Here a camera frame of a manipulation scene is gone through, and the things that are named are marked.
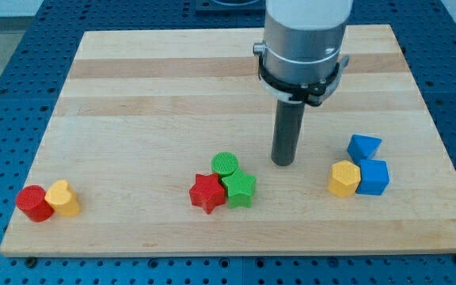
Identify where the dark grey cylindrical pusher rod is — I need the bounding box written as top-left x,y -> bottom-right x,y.
271,101 -> 305,166

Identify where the green cylinder block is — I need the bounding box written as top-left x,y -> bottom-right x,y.
211,152 -> 239,177

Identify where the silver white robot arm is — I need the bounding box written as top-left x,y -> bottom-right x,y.
253,0 -> 353,166

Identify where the light wooden board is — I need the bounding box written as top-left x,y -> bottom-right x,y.
0,25 -> 456,257

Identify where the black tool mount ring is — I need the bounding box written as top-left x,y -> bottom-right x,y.
258,55 -> 350,107

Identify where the blue cube block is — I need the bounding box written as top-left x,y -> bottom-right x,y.
356,159 -> 390,196

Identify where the blue triangle block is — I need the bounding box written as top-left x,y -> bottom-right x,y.
347,135 -> 382,165

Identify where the red cylinder block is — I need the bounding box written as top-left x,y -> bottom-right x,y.
15,185 -> 55,222

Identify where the red star block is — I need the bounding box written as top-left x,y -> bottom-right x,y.
189,173 -> 226,215

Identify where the yellow hexagon block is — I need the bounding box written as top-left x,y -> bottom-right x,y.
328,160 -> 361,198

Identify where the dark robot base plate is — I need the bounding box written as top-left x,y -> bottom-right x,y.
194,0 -> 265,13

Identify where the green star block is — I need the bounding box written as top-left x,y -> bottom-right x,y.
221,169 -> 257,209

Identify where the yellow heart block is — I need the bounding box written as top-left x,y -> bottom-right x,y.
45,180 -> 82,217

